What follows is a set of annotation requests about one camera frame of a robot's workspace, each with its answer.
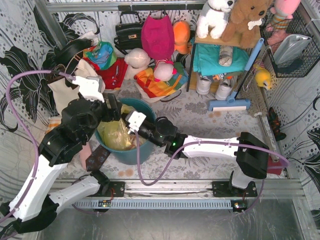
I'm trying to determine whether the yellow trash bag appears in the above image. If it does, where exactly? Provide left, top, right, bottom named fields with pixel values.
left=97, top=118, right=136, bottom=151

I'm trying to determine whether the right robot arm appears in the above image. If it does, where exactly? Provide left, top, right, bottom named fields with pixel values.
left=137, top=117, right=269, bottom=189

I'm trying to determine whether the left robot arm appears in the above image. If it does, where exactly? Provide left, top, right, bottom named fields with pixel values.
left=0, top=93, right=122, bottom=239

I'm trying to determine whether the teal trash bin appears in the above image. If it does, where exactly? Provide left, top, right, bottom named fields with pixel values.
left=95, top=98, right=156, bottom=165

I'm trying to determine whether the cream canvas tote bag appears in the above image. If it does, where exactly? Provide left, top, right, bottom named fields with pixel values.
left=47, top=59, right=98, bottom=116

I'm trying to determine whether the rainbow striped bag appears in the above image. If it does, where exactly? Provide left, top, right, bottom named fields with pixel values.
left=134, top=62, right=188, bottom=103

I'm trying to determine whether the red garment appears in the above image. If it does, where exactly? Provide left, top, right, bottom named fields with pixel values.
left=96, top=58, right=128, bottom=90

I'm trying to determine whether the pink soft pad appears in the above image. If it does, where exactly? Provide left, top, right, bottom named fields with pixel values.
left=79, top=143, right=92, bottom=170

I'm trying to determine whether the brown floral necktie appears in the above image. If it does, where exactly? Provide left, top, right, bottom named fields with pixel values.
left=85, top=145, right=111, bottom=172

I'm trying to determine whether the orange checkered towel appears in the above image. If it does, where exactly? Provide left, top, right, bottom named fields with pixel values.
left=45, top=116, right=62, bottom=134

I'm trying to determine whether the colourful scarf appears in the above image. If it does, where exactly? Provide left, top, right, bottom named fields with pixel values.
left=82, top=41, right=117, bottom=71

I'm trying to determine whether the white fluffy plush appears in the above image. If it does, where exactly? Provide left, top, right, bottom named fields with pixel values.
left=124, top=48, right=151, bottom=81

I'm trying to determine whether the pink white plush doll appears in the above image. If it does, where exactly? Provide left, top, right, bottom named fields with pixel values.
left=153, top=58, right=177, bottom=82

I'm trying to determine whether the black leather handbag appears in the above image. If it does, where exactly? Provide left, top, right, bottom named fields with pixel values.
left=113, top=11, right=144, bottom=55

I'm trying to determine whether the black metal shelf rack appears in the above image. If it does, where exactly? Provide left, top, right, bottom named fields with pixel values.
left=186, top=33, right=265, bottom=92

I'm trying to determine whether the orange plush toy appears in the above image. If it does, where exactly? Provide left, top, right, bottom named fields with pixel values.
left=173, top=21, right=192, bottom=55

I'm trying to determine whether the grey patterned rolled cloth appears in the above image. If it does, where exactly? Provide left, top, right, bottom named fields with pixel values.
left=218, top=45, right=233, bottom=67

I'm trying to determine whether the white plush dog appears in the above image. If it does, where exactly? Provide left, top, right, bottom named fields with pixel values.
left=196, top=0, right=235, bottom=39

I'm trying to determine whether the yellow plush duck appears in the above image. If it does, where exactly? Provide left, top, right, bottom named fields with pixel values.
left=253, top=63, right=272, bottom=90

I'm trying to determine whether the brown plush dog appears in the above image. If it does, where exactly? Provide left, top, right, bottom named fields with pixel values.
left=221, top=0, right=272, bottom=49

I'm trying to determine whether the magenta orange cloth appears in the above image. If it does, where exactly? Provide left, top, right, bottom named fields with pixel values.
left=267, top=156, right=286, bottom=176

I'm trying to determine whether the silver pouch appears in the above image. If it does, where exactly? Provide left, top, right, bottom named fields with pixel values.
left=273, top=34, right=312, bottom=65

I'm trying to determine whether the pink plush toy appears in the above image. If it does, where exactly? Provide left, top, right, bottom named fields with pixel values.
left=265, top=0, right=301, bottom=46

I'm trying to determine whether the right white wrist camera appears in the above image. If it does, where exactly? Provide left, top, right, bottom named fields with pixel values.
left=125, top=110, right=146, bottom=134

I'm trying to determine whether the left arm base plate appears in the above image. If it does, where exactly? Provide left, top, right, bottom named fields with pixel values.
left=99, top=181, right=126, bottom=198

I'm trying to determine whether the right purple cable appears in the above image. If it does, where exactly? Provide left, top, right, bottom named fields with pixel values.
left=133, top=128, right=291, bottom=213

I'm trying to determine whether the purple cable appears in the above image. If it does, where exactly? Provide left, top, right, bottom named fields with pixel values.
left=0, top=69, right=77, bottom=238
left=133, top=128, right=291, bottom=213

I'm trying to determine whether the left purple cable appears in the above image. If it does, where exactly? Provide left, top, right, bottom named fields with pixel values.
left=0, top=69, right=77, bottom=238

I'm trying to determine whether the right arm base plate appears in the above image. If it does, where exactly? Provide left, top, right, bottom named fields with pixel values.
left=211, top=181, right=258, bottom=198

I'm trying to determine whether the black wire basket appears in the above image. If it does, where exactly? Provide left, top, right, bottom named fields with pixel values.
left=260, top=11, right=320, bottom=78

